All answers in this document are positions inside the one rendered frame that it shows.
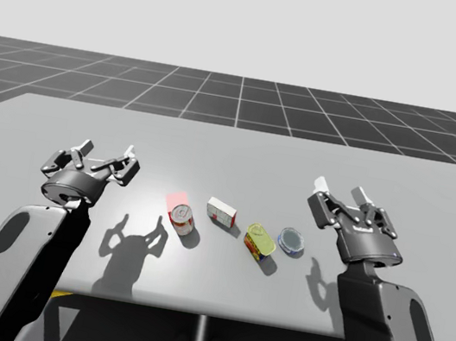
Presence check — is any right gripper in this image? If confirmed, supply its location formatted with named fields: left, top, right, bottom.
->
left=298, top=174, right=415, bottom=273

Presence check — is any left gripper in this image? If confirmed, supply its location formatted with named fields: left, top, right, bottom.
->
left=34, top=130, right=144, bottom=219

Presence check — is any pink cube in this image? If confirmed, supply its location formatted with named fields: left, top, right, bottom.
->
left=162, top=188, right=190, bottom=218

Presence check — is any blue flat can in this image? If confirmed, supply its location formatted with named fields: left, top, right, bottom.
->
left=275, top=225, right=307, bottom=257

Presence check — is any green and blue rectangular can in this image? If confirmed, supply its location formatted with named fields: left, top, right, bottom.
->
left=240, top=220, right=281, bottom=265

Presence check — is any red and white can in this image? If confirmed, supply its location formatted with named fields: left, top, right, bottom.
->
left=167, top=201, right=198, bottom=238

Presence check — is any red and white carton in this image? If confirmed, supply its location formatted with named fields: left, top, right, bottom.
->
left=203, top=195, right=240, bottom=230

